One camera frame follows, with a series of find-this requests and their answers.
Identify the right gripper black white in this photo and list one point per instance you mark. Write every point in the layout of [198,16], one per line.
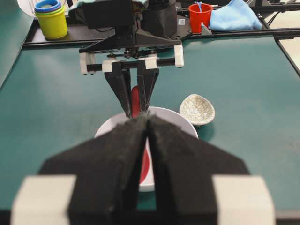
[135,46]

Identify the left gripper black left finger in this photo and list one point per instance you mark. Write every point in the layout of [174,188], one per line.
[95,181]

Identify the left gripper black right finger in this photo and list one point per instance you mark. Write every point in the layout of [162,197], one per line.
[197,183]

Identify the pink ceramic soup spoon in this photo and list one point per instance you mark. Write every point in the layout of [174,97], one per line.
[135,112]

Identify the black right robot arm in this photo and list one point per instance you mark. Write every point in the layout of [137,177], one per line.
[126,17]

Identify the white round bowl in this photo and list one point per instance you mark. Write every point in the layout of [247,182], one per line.
[173,117]

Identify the crackle-glazed spoon rest dish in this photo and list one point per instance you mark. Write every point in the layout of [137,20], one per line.
[197,110]

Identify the red plastic cup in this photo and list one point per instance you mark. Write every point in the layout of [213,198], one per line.
[199,13]

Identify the yellow-green plastic cup stack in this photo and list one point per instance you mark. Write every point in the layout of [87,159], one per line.
[51,18]

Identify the light blue cloth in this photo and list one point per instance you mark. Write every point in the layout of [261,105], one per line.
[236,15]

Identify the black aluminium frame rail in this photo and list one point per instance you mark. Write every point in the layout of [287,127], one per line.
[79,34]

